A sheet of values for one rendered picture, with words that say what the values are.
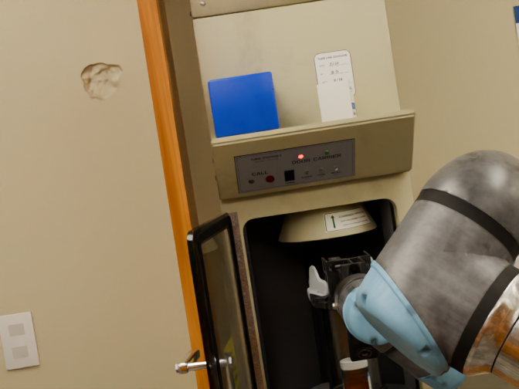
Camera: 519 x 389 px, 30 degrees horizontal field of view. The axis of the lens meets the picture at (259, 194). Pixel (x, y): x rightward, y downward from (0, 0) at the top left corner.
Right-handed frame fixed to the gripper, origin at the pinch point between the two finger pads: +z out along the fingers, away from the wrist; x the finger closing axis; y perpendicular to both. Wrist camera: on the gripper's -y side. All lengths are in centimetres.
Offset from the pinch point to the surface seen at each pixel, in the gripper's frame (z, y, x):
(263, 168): -6.6, 22.4, 10.2
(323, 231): 1.8, 9.9, 1.5
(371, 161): -4.9, 20.7, -7.3
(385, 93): 0.5, 31.3, -12.0
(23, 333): 42, -6, 63
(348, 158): -6.1, 21.8, -3.5
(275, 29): 0.8, 44.4, 4.5
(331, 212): 2.9, 12.7, -0.5
